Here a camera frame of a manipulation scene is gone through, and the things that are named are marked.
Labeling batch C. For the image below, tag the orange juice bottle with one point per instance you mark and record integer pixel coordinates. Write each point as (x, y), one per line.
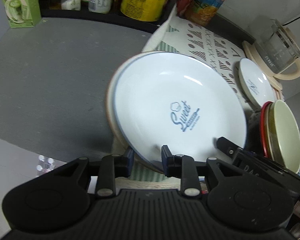
(207, 2)

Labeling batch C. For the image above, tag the pale green bowl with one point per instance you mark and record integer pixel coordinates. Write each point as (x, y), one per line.
(287, 135)
(270, 130)

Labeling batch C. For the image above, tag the dark sauce bottle yellow label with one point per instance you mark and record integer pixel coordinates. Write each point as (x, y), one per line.
(142, 2)

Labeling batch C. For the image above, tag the white plastic jar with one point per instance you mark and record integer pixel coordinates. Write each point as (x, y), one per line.
(100, 0)

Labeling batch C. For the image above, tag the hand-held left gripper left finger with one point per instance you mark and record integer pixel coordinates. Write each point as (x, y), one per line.
(130, 163)

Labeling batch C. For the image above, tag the white plate with blue print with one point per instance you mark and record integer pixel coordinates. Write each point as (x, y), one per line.
(165, 92)

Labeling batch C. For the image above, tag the green carton box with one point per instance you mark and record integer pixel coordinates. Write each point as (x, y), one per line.
(20, 5)

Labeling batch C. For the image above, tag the small white blue-rimmed plate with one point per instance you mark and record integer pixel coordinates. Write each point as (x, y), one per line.
(255, 80)

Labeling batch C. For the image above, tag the glass electric kettle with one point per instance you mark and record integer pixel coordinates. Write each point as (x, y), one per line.
(275, 45)

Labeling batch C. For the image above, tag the red and black bowl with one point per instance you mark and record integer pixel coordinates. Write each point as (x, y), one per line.
(263, 127)

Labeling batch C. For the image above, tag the black metal rack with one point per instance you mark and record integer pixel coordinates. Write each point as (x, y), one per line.
(90, 17)

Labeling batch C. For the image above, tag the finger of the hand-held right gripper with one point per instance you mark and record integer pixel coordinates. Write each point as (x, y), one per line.
(227, 147)

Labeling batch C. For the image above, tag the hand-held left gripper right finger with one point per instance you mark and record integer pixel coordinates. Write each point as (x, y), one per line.
(165, 162)

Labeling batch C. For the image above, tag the patterned fringed table cloth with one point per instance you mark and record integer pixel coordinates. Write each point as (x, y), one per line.
(210, 45)

